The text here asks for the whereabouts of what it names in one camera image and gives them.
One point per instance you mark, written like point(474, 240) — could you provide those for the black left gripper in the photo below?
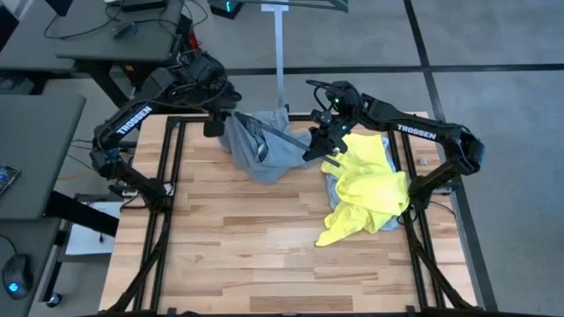
point(218, 99)

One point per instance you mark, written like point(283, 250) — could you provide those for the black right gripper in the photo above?
point(330, 127)

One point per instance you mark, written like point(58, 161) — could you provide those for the grey heathered t-shirt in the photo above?
point(273, 163)

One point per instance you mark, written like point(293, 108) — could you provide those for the yellow t-shirt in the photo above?
point(365, 185)

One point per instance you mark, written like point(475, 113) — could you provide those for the blue patterned button shirt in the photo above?
point(392, 220)

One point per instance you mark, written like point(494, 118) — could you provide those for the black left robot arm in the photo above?
point(132, 119)

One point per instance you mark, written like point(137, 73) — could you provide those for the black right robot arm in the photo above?
point(418, 131)

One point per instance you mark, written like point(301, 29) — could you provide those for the silver rack pole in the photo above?
point(279, 53)

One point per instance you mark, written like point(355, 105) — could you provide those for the small grey clip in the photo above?
point(424, 161)

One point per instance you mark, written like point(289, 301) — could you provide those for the white power strip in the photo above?
point(128, 190)

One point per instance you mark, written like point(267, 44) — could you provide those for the black computer mouse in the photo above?
point(123, 30)

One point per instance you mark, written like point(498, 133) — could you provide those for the black desktop box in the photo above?
point(143, 4)

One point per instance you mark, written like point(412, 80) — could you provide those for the dark grey desk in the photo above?
point(39, 154)
point(88, 44)
point(35, 48)
point(39, 238)

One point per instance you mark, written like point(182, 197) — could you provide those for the white paper sheets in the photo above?
point(88, 238)

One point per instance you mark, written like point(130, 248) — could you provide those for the black computer monitor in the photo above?
point(59, 5)

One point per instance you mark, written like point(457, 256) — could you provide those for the dark tablet device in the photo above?
point(8, 178)

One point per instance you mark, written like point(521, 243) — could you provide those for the black mouse with blue light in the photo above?
point(17, 275)

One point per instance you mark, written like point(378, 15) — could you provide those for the black aluminium table frame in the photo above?
point(156, 246)

